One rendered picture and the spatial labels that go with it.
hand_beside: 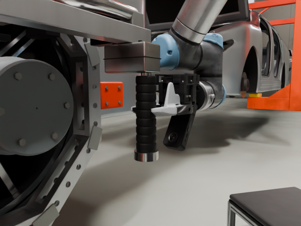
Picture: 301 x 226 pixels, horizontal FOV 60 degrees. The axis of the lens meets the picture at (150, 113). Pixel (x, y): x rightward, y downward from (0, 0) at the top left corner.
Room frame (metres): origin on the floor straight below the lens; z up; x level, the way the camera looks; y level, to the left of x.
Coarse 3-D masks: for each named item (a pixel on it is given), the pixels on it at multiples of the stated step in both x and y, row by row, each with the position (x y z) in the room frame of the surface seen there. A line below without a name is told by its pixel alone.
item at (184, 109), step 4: (184, 104) 0.51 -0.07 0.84; (188, 104) 0.51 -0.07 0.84; (180, 108) 0.48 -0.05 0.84; (184, 108) 0.49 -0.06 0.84; (188, 108) 0.49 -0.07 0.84; (192, 108) 0.51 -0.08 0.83; (180, 112) 0.47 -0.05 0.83; (184, 112) 0.48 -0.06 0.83; (188, 112) 0.49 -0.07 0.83; (192, 112) 0.51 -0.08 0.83
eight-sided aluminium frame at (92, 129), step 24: (72, 48) 0.63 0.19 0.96; (96, 48) 0.64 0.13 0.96; (72, 72) 0.65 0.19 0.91; (96, 72) 0.64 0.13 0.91; (96, 96) 0.64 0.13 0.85; (96, 120) 0.64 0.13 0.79; (72, 144) 0.62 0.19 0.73; (96, 144) 0.63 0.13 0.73; (72, 168) 0.57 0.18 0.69; (48, 192) 0.57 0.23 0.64; (0, 216) 0.49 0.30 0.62; (24, 216) 0.49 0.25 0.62; (48, 216) 0.51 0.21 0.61
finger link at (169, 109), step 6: (168, 84) 0.46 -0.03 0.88; (168, 90) 0.46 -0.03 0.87; (174, 90) 0.48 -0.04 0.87; (168, 96) 0.46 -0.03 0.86; (174, 96) 0.48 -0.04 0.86; (168, 102) 0.46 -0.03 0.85; (174, 102) 0.48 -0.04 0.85; (156, 108) 0.44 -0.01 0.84; (162, 108) 0.44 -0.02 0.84; (168, 108) 0.45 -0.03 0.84; (174, 108) 0.46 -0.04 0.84; (156, 114) 0.44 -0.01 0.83; (162, 114) 0.45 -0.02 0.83; (168, 114) 0.45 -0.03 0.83; (174, 114) 0.46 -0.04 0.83
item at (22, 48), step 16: (0, 32) 0.71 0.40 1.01; (16, 32) 0.68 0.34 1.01; (0, 48) 0.56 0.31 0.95; (16, 48) 0.59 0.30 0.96; (32, 48) 0.69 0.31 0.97; (48, 48) 0.66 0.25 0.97; (64, 64) 0.67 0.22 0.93; (0, 160) 0.70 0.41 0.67; (16, 160) 0.67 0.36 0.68; (32, 160) 0.65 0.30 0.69; (48, 160) 0.62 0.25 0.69; (0, 176) 0.54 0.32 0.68; (16, 176) 0.62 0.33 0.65; (32, 176) 0.60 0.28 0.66; (0, 192) 0.58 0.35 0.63; (16, 192) 0.57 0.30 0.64; (0, 208) 0.52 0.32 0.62
